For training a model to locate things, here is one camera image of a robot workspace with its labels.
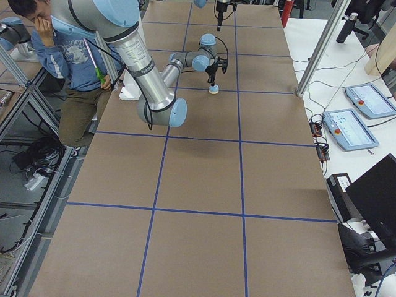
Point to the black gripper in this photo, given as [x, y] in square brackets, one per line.
[211, 70]
[219, 13]

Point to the blue service bell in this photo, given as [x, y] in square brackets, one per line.
[213, 89]

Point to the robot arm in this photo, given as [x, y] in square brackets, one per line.
[117, 22]
[202, 3]

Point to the black water bottle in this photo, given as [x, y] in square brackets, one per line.
[347, 27]

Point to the seated person in blue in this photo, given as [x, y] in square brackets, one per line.
[65, 56]

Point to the near teach pendant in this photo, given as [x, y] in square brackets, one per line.
[348, 130]

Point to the teach pendant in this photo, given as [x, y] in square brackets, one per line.
[370, 101]
[348, 130]

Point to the far teach pendant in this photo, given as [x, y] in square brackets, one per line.
[370, 101]

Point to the wooden board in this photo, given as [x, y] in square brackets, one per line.
[385, 53]

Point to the black computer box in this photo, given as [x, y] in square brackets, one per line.
[344, 209]

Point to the black laptop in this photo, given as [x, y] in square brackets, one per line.
[373, 194]

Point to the white power strip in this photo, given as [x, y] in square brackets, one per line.
[34, 181]

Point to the white camera mast pedestal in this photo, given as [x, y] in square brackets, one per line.
[130, 90]

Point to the aluminium frame post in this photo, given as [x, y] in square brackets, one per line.
[328, 31]

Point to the green handled grabber tool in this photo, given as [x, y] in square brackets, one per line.
[98, 72]

